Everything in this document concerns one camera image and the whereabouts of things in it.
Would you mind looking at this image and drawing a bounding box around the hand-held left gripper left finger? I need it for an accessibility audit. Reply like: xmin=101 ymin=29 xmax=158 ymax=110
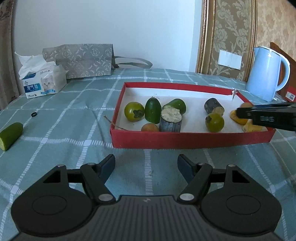
xmin=43 ymin=154 xmax=116 ymax=205

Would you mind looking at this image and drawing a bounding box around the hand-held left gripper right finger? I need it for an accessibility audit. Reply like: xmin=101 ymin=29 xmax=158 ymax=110
xmin=177 ymin=154 xmax=251 ymax=205

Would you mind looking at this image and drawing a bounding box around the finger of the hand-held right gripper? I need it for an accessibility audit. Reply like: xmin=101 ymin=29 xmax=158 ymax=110
xmin=236 ymin=107 xmax=296 ymax=119
xmin=240 ymin=103 xmax=296 ymax=108

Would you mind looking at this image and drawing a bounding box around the yellow mango piece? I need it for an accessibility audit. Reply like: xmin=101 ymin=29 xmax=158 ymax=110
xmin=229 ymin=109 xmax=249 ymax=126

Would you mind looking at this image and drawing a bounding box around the red shallow box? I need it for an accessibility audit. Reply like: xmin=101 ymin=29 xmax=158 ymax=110
xmin=110 ymin=82 xmax=277 ymax=149

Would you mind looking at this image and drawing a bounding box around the green persimmon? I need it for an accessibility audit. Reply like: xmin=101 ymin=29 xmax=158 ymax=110
xmin=205 ymin=113 xmax=225 ymax=133
xmin=124 ymin=102 xmax=145 ymax=122

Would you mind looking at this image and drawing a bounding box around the dark sugarcane piece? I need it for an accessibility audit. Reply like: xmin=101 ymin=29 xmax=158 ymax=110
xmin=204 ymin=98 xmax=225 ymax=116

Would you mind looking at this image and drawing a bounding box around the grey sugarcane piece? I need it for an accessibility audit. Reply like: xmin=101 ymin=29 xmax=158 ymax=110
xmin=159 ymin=108 xmax=183 ymax=133

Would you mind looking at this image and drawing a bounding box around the green cucumber end piece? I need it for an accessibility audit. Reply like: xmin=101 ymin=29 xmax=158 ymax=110
xmin=145 ymin=97 xmax=162 ymax=124

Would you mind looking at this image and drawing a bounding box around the red packet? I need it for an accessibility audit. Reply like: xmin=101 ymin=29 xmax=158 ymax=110
xmin=285 ymin=85 xmax=296 ymax=102

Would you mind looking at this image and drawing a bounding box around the light blue kettle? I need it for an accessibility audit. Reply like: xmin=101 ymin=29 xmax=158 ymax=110
xmin=245 ymin=46 xmax=290 ymax=102

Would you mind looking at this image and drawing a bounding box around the brown wooden chair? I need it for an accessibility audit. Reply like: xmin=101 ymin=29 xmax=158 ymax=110
xmin=270 ymin=42 xmax=296 ymax=101

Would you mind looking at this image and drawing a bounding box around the thin brown twig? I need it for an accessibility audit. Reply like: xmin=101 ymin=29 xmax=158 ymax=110
xmin=104 ymin=115 xmax=126 ymax=130

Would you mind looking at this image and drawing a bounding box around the green checkered tablecloth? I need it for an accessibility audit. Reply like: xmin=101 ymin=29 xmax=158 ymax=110
xmin=0 ymin=68 xmax=296 ymax=241

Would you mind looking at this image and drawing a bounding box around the gold framed wallpaper panel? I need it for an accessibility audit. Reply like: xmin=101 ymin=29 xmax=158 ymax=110
xmin=195 ymin=0 xmax=258 ymax=81

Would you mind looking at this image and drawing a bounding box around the white tissue pack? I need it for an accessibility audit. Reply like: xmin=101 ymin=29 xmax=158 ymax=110
xmin=14 ymin=51 xmax=67 ymax=99

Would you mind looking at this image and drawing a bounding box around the grey patterned bag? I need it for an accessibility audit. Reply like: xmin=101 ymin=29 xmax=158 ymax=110
xmin=42 ymin=43 xmax=153 ymax=80

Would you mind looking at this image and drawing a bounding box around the beige floral curtain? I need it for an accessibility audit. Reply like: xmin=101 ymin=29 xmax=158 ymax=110
xmin=0 ymin=0 xmax=20 ymax=109

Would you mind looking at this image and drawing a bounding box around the white wall switch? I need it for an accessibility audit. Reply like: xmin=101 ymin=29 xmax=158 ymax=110
xmin=218 ymin=50 xmax=243 ymax=69

